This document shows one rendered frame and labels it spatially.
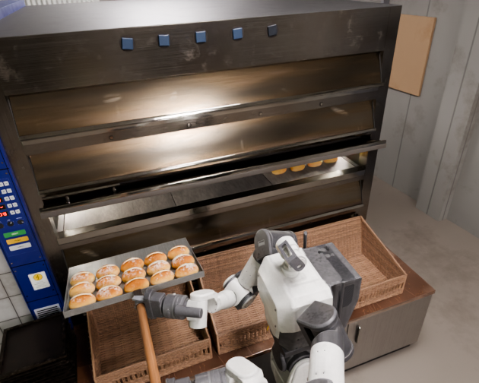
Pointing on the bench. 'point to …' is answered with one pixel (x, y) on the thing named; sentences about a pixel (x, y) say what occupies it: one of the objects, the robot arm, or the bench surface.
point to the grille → (47, 311)
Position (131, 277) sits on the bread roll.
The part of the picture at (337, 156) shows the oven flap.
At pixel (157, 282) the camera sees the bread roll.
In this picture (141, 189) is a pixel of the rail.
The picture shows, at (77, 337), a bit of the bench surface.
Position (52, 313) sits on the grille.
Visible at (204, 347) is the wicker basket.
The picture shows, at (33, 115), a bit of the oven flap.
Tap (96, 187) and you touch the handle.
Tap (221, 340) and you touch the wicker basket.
